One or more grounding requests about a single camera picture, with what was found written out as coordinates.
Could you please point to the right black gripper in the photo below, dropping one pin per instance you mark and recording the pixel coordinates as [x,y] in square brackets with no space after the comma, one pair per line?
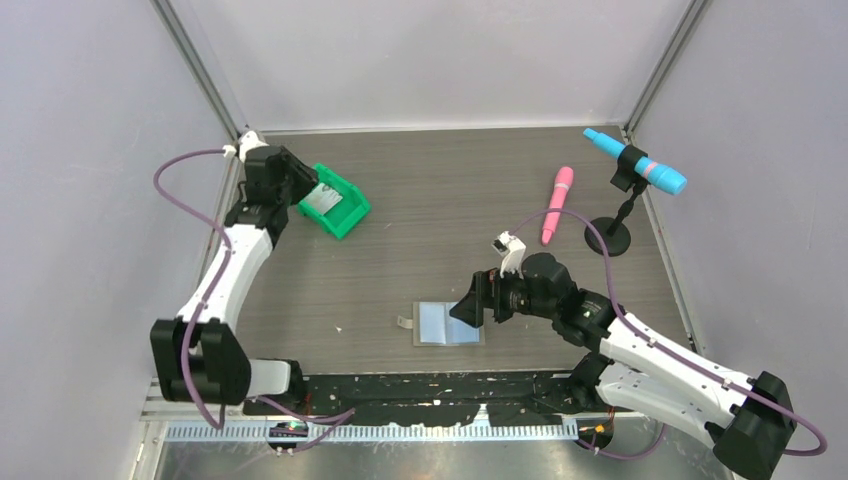
[482,294]

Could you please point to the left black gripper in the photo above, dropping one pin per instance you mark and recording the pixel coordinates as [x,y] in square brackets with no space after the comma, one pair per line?
[305,177]

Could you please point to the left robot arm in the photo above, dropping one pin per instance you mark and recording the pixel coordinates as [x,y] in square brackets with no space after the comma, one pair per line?
[196,353]

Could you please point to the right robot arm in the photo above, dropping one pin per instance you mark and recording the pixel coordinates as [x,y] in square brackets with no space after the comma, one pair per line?
[629,365]

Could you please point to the grey card in bin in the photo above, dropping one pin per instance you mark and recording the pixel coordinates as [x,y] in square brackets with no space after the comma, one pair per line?
[322,199]

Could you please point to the green plastic bin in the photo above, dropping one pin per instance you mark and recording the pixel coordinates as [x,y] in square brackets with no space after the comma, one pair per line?
[343,218]

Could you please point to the pink toy microphone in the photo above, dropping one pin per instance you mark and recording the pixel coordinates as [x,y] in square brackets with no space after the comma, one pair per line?
[562,185]

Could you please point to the black microphone stand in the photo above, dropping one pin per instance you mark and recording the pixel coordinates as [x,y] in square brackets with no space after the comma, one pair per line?
[613,232]

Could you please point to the blue toy microphone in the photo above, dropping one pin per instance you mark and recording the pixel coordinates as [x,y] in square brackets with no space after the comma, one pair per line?
[661,176]

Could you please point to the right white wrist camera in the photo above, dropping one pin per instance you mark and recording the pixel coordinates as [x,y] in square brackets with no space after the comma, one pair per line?
[511,250]

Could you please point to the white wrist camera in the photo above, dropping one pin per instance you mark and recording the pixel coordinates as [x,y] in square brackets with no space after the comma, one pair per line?
[511,250]
[247,142]

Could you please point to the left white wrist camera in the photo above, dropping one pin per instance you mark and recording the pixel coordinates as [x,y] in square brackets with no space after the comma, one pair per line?
[247,142]

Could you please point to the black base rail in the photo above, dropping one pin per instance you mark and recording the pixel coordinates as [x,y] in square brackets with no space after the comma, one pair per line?
[512,398]

